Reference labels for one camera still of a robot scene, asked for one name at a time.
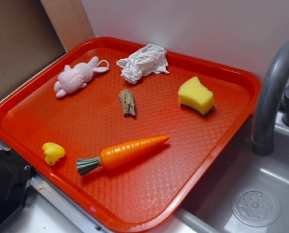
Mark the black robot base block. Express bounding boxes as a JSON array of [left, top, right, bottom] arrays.
[[0, 148, 34, 228]]

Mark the yellow sponge with green base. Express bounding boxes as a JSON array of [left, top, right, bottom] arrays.
[[178, 77, 214, 116]]

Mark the red plastic tray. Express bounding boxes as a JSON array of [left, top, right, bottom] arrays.
[[0, 37, 261, 233]]

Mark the small brown wood piece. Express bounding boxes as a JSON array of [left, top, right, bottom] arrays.
[[119, 89, 136, 117]]

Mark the orange toy carrot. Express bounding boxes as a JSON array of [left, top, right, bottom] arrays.
[[76, 135, 169, 176]]

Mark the crumpled white paper towel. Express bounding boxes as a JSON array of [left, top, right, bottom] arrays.
[[117, 43, 169, 84]]

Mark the pink plush bunny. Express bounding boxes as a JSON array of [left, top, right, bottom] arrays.
[[54, 56, 109, 99]]

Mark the yellow rubber duck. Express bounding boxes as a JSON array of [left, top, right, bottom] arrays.
[[42, 142, 66, 166]]

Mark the grey toy sink basin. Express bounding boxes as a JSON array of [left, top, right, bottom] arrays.
[[175, 116, 289, 233]]

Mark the brown cardboard panel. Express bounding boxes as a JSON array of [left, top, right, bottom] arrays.
[[0, 0, 94, 101]]

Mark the grey toy faucet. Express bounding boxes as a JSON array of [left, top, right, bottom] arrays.
[[251, 42, 289, 156]]

